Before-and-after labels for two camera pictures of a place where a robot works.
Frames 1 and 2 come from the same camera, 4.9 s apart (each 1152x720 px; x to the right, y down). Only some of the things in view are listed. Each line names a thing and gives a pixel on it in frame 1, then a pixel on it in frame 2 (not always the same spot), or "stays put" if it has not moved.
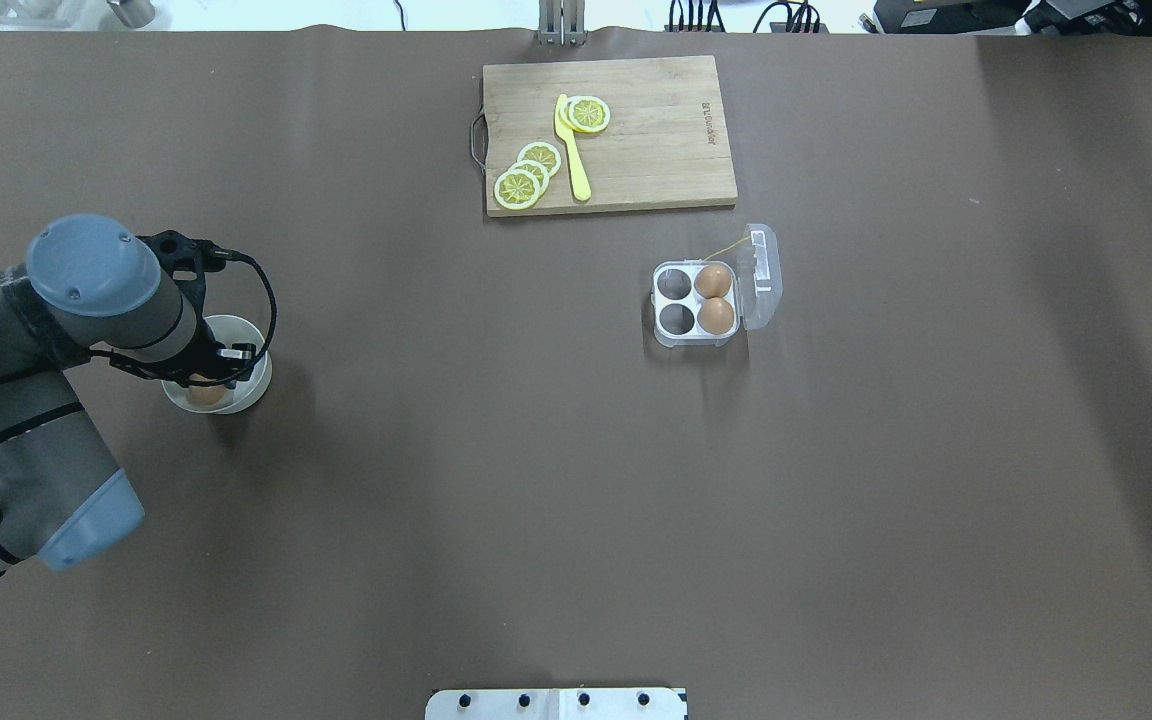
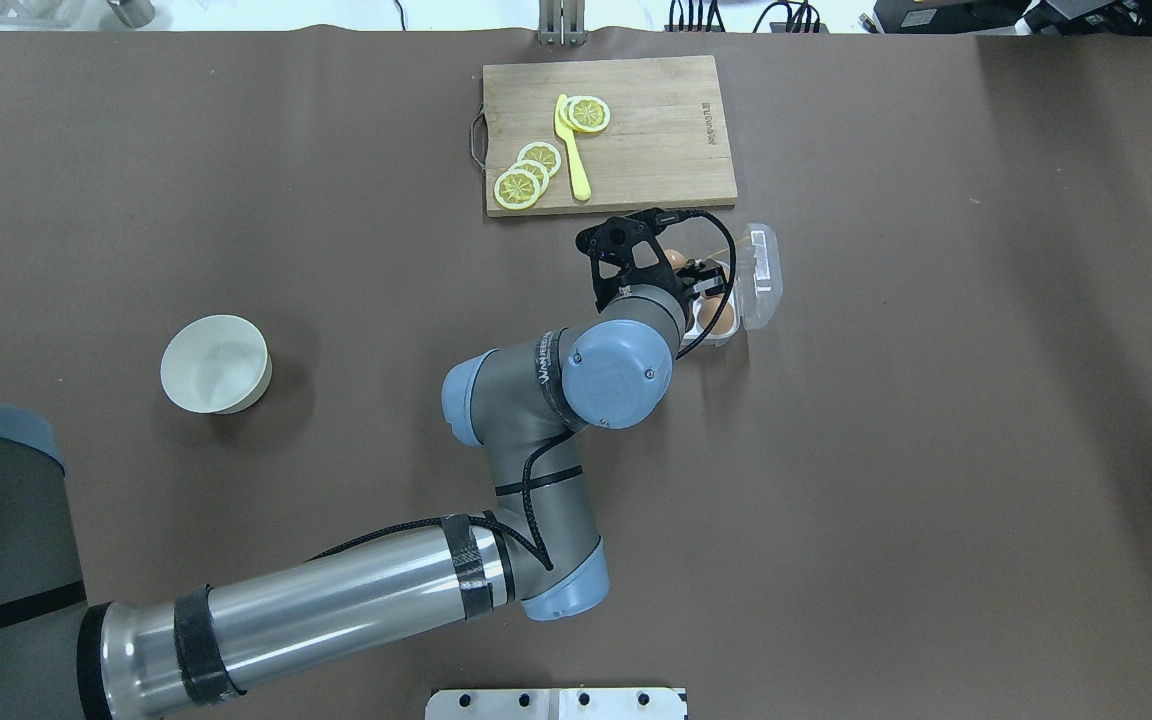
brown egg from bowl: [205, 395] -> [675, 259]
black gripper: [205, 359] -> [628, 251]
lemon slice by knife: [589, 114] stays put
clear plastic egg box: [705, 303] stays put
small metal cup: [138, 13] stays put
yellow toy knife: [580, 185] stays put
